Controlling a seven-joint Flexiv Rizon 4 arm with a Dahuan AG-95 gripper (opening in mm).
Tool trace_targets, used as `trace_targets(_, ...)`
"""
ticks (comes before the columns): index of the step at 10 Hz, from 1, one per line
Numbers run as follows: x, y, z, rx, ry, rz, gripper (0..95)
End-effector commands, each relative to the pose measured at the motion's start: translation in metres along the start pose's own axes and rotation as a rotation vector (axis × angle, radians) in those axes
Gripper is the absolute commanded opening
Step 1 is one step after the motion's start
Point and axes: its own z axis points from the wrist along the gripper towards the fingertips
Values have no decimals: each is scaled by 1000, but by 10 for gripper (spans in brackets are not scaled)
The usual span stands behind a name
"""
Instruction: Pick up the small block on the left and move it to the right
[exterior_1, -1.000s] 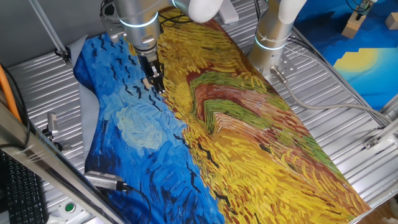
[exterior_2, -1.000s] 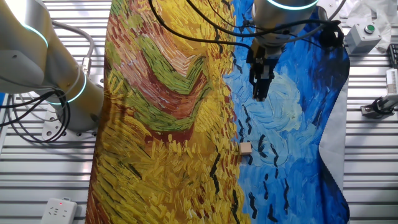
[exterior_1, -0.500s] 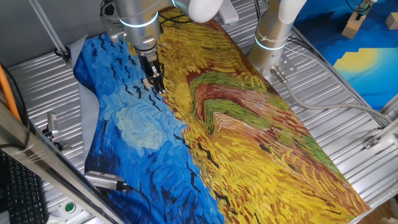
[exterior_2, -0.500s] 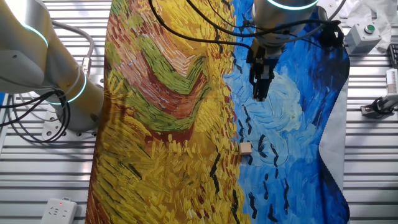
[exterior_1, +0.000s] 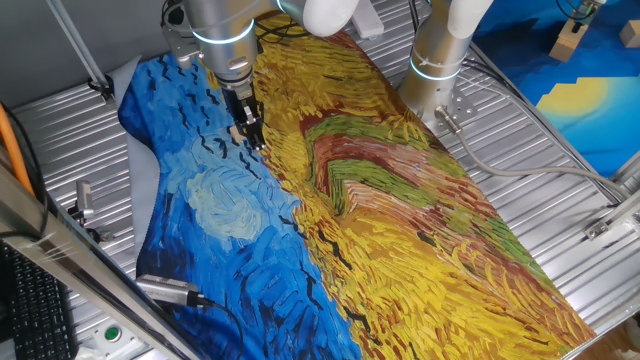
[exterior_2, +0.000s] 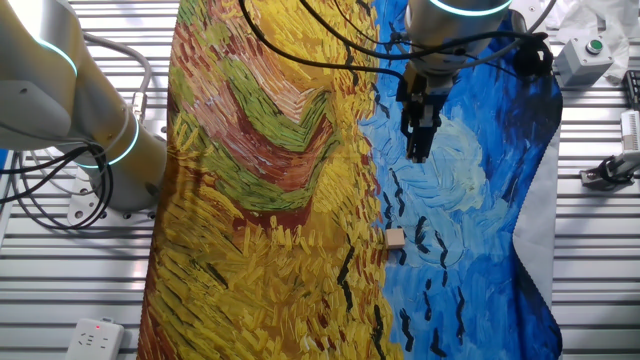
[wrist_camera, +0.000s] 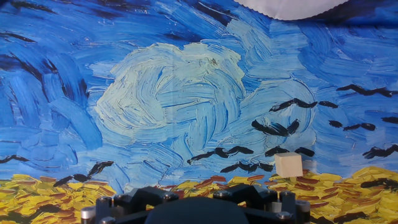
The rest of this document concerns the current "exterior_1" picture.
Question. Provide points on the blue and yellow backdrop cloth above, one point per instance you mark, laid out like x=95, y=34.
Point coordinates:
x=590, y=125

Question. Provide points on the white power strip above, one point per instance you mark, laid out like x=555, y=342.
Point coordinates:
x=367, y=22

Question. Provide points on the silver camera with black plug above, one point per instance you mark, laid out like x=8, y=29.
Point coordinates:
x=165, y=289

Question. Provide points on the slanted metal pole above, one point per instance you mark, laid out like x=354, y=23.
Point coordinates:
x=75, y=45

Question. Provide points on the wooden cube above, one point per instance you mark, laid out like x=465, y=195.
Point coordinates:
x=631, y=34

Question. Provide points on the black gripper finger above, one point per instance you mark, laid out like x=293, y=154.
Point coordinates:
x=253, y=110
x=258, y=135

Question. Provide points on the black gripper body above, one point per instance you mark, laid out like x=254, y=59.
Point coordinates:
x=236, y=107

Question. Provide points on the aluminium frame bar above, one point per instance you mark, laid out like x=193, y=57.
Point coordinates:
x=65, y=255

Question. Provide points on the small wooden block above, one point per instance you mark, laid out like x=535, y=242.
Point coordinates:
x=236, y=134

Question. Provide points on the grey box with green button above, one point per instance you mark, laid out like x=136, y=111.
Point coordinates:
x=112, y=333

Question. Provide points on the painted wheat field cloth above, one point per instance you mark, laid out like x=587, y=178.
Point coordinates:
x=400, y=225

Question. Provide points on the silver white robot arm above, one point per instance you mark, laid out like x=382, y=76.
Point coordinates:
x=220, y=20

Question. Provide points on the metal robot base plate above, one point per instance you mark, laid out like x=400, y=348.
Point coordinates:
x=462, y=107

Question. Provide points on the aluminium rail with bracket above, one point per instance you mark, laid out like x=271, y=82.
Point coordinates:
x=615, y=215

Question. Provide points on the tall wooden block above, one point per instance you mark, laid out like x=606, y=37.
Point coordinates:
x=567, y=42

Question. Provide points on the black keyboard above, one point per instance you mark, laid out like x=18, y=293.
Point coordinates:
x=35, y=310

